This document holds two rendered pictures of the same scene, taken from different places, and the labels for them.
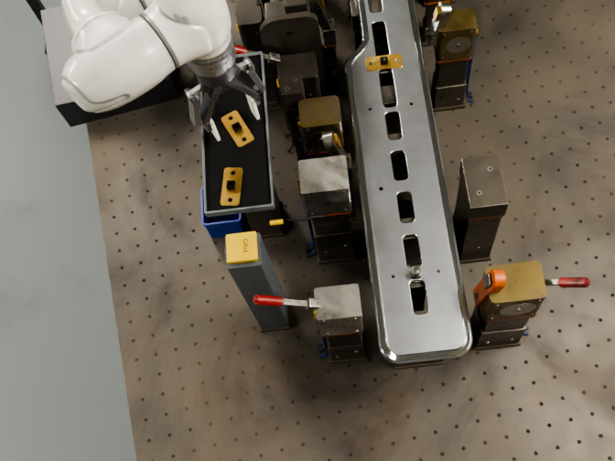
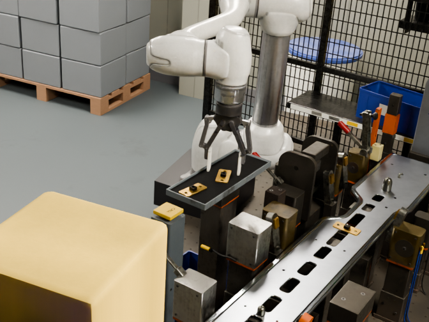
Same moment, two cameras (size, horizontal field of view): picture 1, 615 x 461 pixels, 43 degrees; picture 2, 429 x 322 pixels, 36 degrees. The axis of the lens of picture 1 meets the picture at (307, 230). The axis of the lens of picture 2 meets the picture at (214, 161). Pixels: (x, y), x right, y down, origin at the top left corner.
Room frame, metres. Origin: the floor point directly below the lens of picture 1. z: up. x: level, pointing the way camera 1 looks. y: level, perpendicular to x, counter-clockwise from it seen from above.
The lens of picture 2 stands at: (-0.77, -0.61, 2.08)
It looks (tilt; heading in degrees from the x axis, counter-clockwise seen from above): 26 degrees down; 24
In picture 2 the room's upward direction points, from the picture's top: 4 degrees clockwise
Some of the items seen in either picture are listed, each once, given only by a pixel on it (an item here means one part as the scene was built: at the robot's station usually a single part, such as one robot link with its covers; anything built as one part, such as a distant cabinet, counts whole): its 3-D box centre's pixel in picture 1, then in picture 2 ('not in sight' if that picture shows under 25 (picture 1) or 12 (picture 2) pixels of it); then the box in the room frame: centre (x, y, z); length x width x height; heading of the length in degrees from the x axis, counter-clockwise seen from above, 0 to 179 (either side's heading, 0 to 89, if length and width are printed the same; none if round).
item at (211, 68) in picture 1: (209, 49); (230, 91); (0.87, 0.09, 1.43); 0.09 x 0.09 x 0.06
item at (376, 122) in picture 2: not in sight; (368, 167); (1.63, -0.20, 0.95); 0.03 x 0.01 x 0.50; 172
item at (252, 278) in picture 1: (260, 286); (165, 281); (0.61, 0.13, 0.92); 0.08 x 0.08 x 0.44; 82
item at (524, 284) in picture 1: (510, 308); not in sight; (0.43, -0.38, 0.88); 0.14 x 0.09 x 0.36; 82
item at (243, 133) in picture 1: (237, 127); (223, 174); (0.87, 0.09, 1.17); 0.08 x 0.04 x 0.01; 17
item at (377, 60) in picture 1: (383, 60); (346, 227); (1.05, -0.27, 1.01); 0.08 x 0.04 x 0.01; 81
